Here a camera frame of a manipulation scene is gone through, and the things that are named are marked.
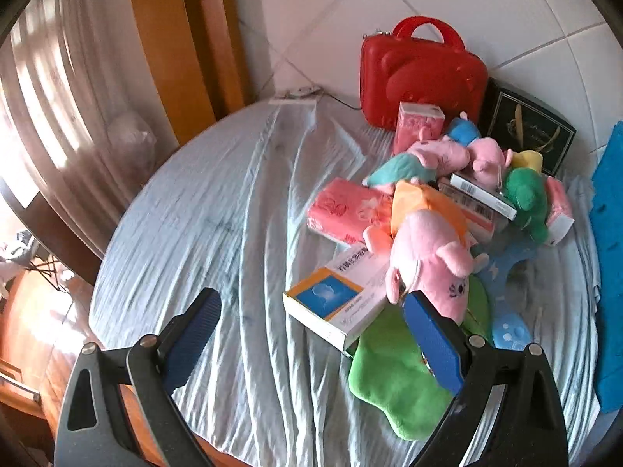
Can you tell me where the dark green plush toy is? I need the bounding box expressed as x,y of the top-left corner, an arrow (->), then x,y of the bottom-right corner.
501,168 -> 551,244

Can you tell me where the sheer beige curtain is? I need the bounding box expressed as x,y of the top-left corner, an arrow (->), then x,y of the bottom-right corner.
0,0 -> 161,258

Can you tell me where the red hard carry case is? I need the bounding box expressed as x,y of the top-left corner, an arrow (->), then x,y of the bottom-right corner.
359,16 -> 489,132

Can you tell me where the blue plush toy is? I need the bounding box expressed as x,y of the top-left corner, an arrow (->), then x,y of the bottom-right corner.
474,238 -> 541,351

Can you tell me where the red and white box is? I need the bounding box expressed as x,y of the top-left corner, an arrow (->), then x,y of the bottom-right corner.
438,182 -> 497,244

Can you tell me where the dark green gift bag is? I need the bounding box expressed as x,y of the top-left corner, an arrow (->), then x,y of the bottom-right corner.
479,78 -> 577,178

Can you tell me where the pink tissue pack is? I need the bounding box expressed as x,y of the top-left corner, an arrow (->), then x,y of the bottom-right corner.
306,176 -> 397,249
542,175 -> 576,246
393,102 -> 446,156

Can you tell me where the white power strip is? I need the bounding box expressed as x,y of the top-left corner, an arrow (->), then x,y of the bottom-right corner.
269,86 -> 323,106

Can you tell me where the pig plush in blue dress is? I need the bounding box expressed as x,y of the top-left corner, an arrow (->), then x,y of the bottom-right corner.
445,112 -> 514,186

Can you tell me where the pig plush in teal dress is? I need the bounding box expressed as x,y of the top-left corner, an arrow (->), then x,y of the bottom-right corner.
363,136 -> 470,190

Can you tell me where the yellow plush toy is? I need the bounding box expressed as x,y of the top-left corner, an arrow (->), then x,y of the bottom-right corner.
509,148 -> 543,173

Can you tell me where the white and blue medicine box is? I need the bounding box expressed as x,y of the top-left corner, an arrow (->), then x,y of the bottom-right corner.
282,243 -> 395,351

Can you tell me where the wooden door frame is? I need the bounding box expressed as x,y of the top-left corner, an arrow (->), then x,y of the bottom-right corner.
125,0 -> 271,142

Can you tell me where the pig plush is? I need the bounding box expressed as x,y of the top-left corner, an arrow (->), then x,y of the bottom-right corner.
363,180 -> 490,324
445,112 -> 514,186
363,136 -> 470,190

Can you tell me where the clear plastic bag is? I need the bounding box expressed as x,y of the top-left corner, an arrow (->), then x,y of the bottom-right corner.
107,112 -> 157,149

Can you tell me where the light blue tablecloth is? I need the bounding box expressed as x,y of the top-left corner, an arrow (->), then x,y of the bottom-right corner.
89,100 -> 602,467

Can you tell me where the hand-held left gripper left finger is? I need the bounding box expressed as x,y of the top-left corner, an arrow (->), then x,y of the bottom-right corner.
53,287 -> 222,467

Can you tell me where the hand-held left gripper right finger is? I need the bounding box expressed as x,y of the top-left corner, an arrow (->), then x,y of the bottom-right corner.
401,291 -> 570,467

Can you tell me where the blue cloth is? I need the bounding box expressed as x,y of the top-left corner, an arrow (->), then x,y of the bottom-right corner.
590,121 -> 623,412

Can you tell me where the black power cable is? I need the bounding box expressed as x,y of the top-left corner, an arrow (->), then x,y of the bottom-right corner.
316,91 -> 365,112

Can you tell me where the white box with dark edge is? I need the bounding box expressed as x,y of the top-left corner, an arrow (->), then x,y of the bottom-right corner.
448,172 -> 517,221

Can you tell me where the light green flat plush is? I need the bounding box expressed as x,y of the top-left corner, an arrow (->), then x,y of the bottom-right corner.
348,277 -> 492,441

